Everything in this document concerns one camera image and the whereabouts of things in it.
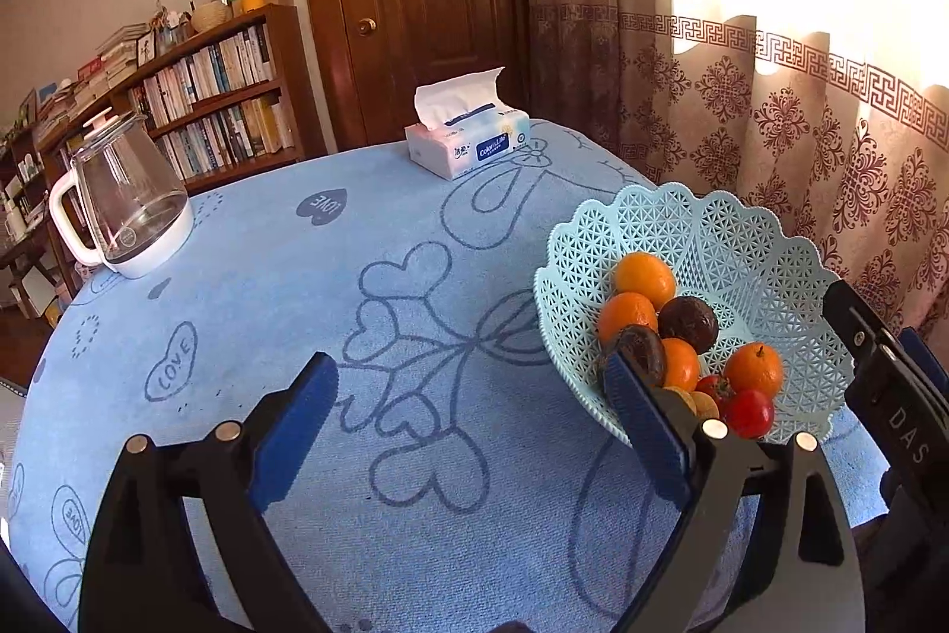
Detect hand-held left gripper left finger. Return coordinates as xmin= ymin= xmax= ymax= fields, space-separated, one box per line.
xmin=78 ymin=351 xmax=340 ymax=633

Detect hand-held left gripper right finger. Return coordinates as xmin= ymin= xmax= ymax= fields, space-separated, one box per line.
xmin=602 ymin=347 xmax=867 ymax=633

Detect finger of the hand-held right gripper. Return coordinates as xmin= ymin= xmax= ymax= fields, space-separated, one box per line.
xmin=823 ymin=281 xmax=902 ymax=382
xmin=899 ymin=327 xmax=949 ymax=400

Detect small smooth oval kumquat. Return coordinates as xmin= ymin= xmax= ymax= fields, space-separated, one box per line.
xmin=660 ymin=338 xmax=701 ymax=391

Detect red tomato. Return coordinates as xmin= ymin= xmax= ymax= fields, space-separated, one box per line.
xmin=695 ymin=373 xmax=734 ymax=404
xmin=722 ymin=389 xmax=776 ymax=440

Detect dark brown water chestnut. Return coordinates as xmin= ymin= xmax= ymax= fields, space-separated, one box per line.
xmin=657 ymin=296 xmax=719 ymax=354
xmin=604 ymin=325 xmax=668 ymax=386

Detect orange mandarin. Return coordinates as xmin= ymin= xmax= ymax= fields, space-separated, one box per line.
xmin=722 ymin=342 xmax=785 ymax=398
xmin=613 ymin=252 xmax=678 ymax=310

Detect light blue lattice basket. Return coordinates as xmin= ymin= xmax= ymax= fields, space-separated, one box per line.
xmin=534 ymin=182 xmax=854 ymax=448

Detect blue printed tablecloth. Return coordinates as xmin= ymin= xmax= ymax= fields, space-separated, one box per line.
xmin=4 ymin=117 xmax=891 ymax=633

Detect patterned beige curtain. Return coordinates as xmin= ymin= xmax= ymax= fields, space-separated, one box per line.
xmin=519 ymin=0 xmax=949 ymax=345

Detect low wooden side shelf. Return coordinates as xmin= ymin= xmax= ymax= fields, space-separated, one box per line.
xmin=0 ymin=121 xmax=82 ymax=319

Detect white tissue box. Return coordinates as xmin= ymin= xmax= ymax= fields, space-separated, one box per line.
xmin=405 ymin=67 xmax=532 ymax=182

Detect wooden bookshelf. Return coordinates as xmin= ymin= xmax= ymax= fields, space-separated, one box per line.
xmin=37 ymin=4 xmax=327 ymax=193

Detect rows of shelved books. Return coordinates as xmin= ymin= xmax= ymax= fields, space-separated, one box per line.
xmin=129 ymin=25 xmax=298 ymax=178

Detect stack of books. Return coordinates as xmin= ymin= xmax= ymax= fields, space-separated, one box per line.
xmin=33 ymin=21 xmax=149 ymax=122

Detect woven bowl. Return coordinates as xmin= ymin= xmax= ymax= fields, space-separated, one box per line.
xmin=190 ymin=1 xmax=233 ymax=33

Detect glass kettle white handle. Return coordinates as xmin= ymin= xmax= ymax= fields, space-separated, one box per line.
xmin=49 ymin=109 xmax=195 ymax=280

